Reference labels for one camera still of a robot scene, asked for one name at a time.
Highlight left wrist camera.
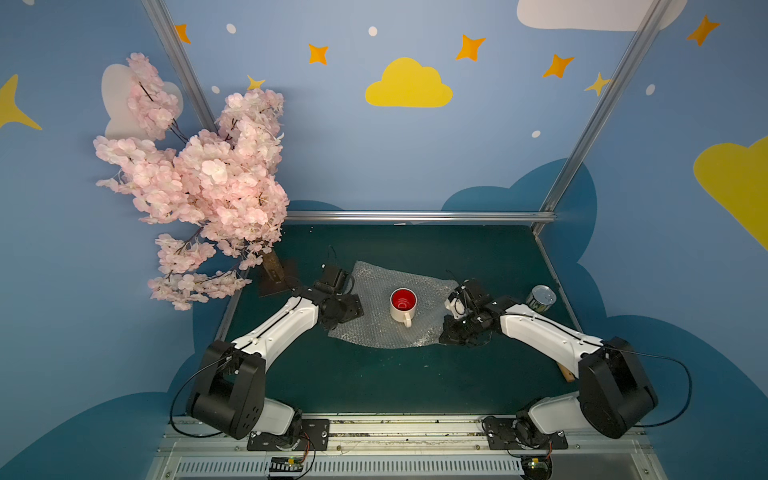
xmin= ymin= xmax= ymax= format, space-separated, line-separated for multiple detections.
xmin=315 ymin=264 xmax=350 ymax=295

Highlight white tape dispenser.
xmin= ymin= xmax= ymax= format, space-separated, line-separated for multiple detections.
xmin=445 ymin=293 xmax=467 ymax=320

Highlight small circuit board left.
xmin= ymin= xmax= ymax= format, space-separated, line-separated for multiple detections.
xmin=266 ymin=456 xmax=305 ymax=479

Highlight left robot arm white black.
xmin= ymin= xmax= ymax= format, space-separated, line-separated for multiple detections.
xmin=187 ymin=288 xmax=363 ymax=440

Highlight small round device right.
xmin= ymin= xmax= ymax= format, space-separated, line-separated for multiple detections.
xmin=520 ymin=456 xmax=552 ymax=480

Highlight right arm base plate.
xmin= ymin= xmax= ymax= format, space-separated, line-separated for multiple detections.
xmin=480 ymin=416 xmax=569 ymax=451

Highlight pink cherry blossom tree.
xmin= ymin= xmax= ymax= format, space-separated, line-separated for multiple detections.
xmin=94 ymin=53 xmax=289 ymax=311

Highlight tree base plate dark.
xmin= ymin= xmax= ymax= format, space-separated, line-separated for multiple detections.
xmin=258 ymin=259 xmax=301 ymax=297

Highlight green garden fork wooden handle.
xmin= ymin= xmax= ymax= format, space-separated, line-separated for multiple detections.
xmin=557 ymin=363 xmax=577 ymax=383

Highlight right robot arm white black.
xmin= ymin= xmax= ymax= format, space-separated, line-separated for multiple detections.
xmin=440 ymin=297 xmax=658 ymax=447

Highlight white mug red inside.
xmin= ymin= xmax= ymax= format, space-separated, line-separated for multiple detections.
xmin=389 ymin=288 xmax=418 ymax=328

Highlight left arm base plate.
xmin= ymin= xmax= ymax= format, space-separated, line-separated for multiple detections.
xmin=247 ymin=418 xmax=330 ymax=452

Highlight aluminium rail front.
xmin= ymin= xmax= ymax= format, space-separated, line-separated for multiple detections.
xmin=147 ymin=413 xmax=666 ymax=479

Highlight bubble wrap sheet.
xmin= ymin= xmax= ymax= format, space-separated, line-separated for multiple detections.
xmin=328 ymin=261 xmax=457 ymax=349

